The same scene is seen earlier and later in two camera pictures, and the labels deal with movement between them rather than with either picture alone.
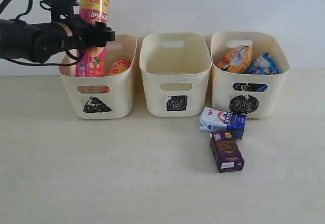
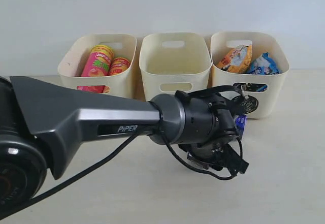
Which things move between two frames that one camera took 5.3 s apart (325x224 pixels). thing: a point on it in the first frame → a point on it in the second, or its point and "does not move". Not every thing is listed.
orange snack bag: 237,60 does not move
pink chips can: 94,6 → 97,63
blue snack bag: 263,64 does not move
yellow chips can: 118,65 does not move
